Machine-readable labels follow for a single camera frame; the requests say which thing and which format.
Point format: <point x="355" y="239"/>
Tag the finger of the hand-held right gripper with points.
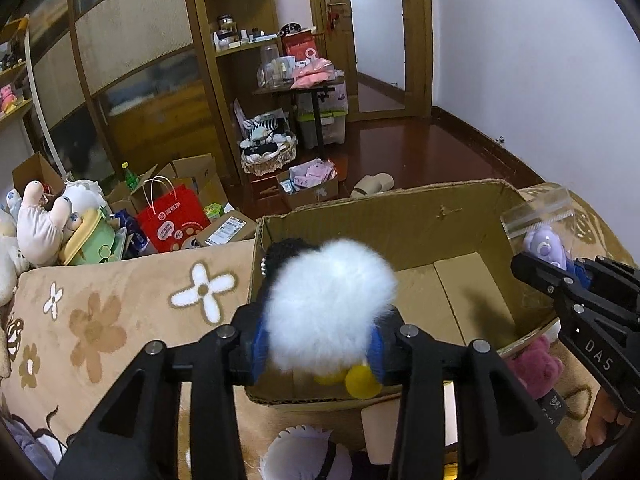
<point x="535" y="270"/>
<point x="615" y="272"/>

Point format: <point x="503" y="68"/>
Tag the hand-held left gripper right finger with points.
<point x="377" y="350"/>

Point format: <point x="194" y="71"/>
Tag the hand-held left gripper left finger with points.
<point x="257" y="355"/>

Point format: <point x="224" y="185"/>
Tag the clear bag with purple toy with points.
<point x="542" y="245"/>

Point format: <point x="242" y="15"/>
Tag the white fluffy pompom toy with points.
<point x="325" y="300"/>

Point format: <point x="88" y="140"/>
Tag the white pink soft cube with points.
<point x="380" y="425"/>

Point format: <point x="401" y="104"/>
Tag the person's bare foot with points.
<point x="602" y="425"/>

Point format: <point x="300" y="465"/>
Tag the white purple plush toy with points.
<point x="295" y="450"/>

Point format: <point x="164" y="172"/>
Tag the sealed brown parcel box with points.
<point x="227" y="227"/>

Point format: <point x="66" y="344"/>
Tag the flower-patterned beige blanket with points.
<point x="125" y="300"/>

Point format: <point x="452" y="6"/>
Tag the small green box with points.
<point x="212" y="210"/>

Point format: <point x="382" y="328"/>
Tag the red paper bag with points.
<point x="170" y="220"/>

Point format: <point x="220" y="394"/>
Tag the beige slipper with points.
<point x="365" y="187"/>
<point x="385" y="180"/>

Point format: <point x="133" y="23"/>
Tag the cardboard box of pink packets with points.
<point x="310" y="190"/>

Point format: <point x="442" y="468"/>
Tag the large open cardboard box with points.
<point x="200" y="175"/>

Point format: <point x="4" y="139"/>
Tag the wicker basket of clothes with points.
<point x="267" y="157"/>

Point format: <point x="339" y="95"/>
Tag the green yellow plush bag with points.
<point x="95" y="240"/>

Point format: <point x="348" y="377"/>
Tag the green glass bottle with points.
<point x="131" y="175"/>

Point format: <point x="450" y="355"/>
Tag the clear plastic storage box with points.
<point x="332" y="120"/>

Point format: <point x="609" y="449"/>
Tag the white fluffy plush toy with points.
<point x="85" y="195"/>

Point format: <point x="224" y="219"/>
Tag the small black side table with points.
<point x="317" y="120"/>

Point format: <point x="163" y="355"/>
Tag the white plush toy pink feet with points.
<point x="40" y="230"/>

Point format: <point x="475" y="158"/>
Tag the cream duck plush toy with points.
<point x="7" y="260"/>

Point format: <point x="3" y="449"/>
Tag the pink packets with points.
<point x="317" y="72"/>

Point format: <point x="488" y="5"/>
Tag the open brown cardboard box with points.
<point x="35" y="170"/>

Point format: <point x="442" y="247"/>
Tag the clear plastic jar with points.
<point x="270" y="65"/>

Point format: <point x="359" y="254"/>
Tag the wooden door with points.
<point x="330" y="60"/>

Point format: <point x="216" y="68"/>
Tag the red box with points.
<point x="300" y="47"/>

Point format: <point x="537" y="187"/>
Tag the wooden wardrobe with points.
<point x="140" y="60"/>

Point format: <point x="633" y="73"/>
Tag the white pole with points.
<point x="42" y="105"/>

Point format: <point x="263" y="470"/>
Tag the wooden corner shelf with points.
<point x="245" y="10"/>

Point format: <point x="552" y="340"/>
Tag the wooden wall shelf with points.
<point x="12" y="90"/>

